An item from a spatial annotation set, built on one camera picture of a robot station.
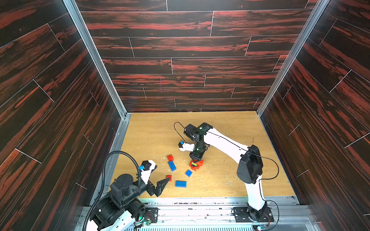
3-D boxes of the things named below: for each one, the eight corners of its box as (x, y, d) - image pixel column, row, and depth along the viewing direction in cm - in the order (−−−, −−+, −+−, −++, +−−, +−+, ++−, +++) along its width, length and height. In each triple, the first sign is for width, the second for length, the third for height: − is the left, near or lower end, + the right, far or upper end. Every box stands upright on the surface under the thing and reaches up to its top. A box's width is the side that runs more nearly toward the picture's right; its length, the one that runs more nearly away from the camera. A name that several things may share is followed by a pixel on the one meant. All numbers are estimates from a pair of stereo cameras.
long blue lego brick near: (175, 187, 85) (175, 186, 83) (175, 181, 87) (175, 180, 85) (186, 187, 85) (186, 186, 83) (186, 181, 87) (186, 180, 85)
